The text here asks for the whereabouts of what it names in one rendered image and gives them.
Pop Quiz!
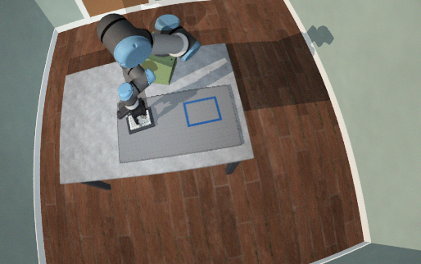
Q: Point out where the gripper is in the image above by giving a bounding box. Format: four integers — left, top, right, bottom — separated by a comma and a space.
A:
130, 98, 147, 127

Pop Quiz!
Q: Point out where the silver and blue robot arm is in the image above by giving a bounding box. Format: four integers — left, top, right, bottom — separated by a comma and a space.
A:
97, 13, 201, 120

